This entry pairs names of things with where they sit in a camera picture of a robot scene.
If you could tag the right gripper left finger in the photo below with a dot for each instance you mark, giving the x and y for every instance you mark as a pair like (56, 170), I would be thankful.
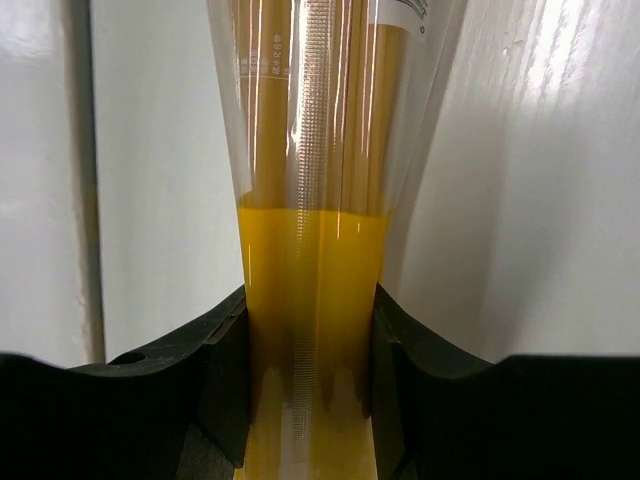
(175, 408)

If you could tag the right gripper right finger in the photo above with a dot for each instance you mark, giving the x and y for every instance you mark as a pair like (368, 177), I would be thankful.
(439, 412)

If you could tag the yellow spaghetti bag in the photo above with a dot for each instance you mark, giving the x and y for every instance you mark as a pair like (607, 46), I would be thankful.
(325, 110)

